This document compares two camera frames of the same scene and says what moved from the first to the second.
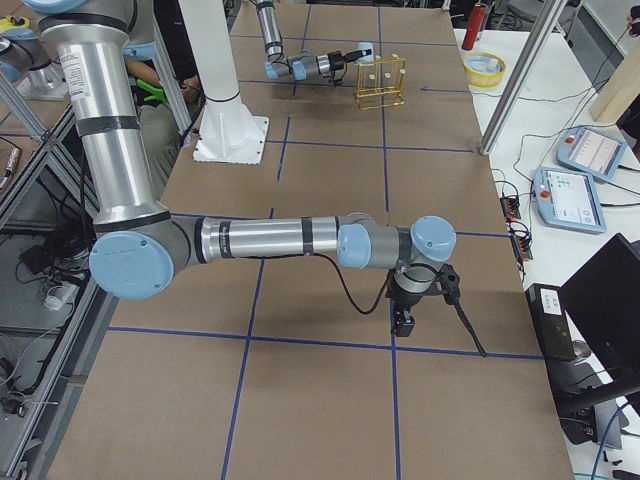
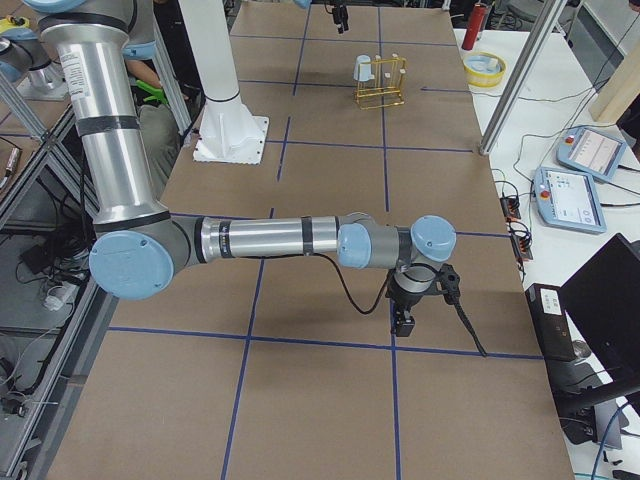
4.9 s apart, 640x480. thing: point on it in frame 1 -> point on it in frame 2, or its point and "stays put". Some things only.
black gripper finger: [355, 54] -> [342, 26]
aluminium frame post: [522, 79] stays put
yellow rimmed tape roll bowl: [484, 69] stays put
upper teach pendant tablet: [590, 153] stays put
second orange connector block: [522, 247] stays put
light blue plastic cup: [362, 46] -> [363, 68]
